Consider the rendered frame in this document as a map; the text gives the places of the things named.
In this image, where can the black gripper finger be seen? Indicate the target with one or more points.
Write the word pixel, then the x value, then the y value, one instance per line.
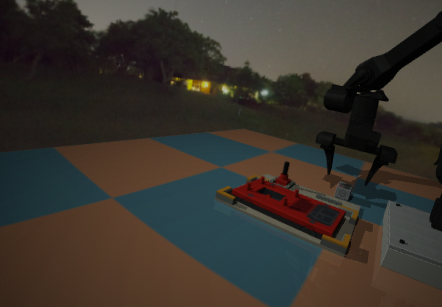
pixel 329 152
pixel 374 168

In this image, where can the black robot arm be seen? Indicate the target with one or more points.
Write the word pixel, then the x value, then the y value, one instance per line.
pixel 374 74

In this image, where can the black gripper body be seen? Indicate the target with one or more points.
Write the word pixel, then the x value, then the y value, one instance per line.
pixel 384 153

